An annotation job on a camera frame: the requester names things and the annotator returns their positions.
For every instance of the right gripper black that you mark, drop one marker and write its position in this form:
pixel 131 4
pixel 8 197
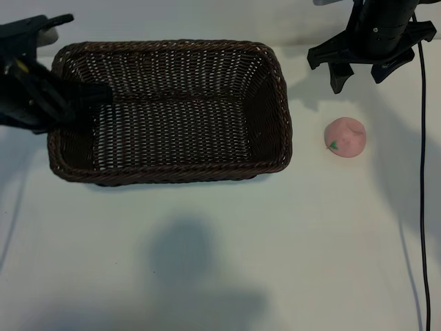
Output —
pixel 375 38

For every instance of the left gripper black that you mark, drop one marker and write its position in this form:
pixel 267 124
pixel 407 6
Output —
pixel 20 100

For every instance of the pink toy peach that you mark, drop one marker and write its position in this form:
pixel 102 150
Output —
pixel 345 138

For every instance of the dark brown wicker basket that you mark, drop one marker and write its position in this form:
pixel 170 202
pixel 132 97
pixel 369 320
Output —
pixel 179 138

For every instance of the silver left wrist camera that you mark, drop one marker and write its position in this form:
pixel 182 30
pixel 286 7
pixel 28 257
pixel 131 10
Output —
pixel 49 37

